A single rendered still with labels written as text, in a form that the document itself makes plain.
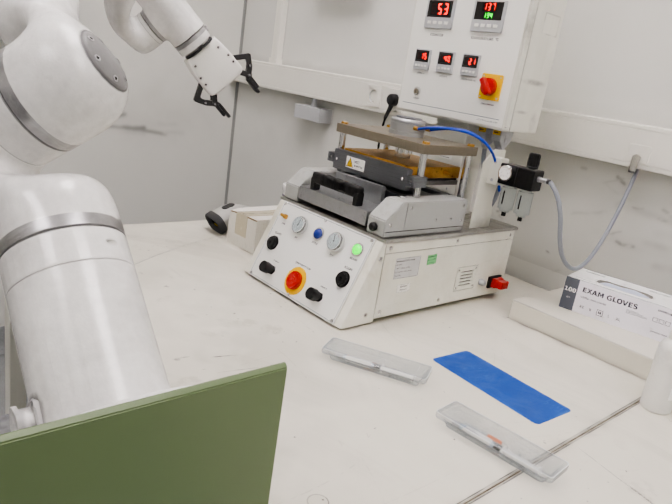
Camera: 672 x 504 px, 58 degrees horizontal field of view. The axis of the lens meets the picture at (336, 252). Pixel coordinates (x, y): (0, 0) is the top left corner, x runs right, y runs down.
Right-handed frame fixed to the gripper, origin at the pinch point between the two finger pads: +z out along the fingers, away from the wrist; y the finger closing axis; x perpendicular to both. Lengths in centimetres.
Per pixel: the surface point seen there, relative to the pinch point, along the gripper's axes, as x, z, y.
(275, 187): -91, 59, 2
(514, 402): 79, 47, 3
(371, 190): 33.4, 23.6, -6.7
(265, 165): -100, 52, -1
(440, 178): 34, 32, -21
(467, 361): 65, 47, 3
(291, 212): 21.7, 20.7, 8.7
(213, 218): -10.6, 21.7, 24.5
